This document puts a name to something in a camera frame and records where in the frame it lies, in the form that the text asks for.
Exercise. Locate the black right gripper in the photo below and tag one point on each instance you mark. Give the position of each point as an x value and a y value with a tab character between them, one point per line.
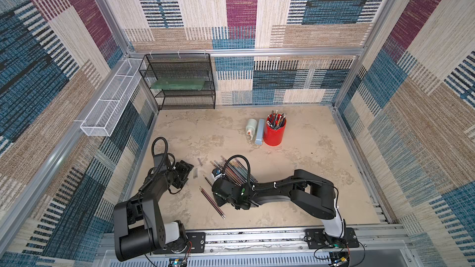
219	185

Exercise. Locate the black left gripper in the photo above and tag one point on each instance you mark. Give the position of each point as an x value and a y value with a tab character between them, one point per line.
185	168

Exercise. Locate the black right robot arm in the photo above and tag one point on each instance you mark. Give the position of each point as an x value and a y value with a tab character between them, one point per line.
315	195

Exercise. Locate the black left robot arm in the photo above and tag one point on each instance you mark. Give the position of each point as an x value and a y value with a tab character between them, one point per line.
139	228

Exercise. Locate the bundle of capped pencils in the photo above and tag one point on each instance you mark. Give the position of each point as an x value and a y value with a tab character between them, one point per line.
235	171

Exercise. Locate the pencils in red cup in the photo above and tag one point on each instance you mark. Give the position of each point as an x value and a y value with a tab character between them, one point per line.
276	120

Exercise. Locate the light blue eraser box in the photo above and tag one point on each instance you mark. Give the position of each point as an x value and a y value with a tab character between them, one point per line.
259	133

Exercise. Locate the red pencil cup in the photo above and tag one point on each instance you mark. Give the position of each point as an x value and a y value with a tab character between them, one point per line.
274	136

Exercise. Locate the green board on shelf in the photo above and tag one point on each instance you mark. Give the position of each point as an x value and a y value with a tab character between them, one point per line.
178	84

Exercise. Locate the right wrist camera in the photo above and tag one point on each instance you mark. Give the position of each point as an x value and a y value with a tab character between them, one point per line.
216	173

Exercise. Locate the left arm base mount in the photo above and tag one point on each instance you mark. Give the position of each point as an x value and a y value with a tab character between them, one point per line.
193	242

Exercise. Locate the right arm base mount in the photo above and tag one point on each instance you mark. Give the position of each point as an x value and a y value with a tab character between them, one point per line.
316	238

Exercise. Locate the black wire mesh shelf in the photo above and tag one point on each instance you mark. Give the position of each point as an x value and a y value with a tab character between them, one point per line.
187	66

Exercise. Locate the white wire mesh basket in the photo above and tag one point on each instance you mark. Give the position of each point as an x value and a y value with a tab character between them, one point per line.
107	111

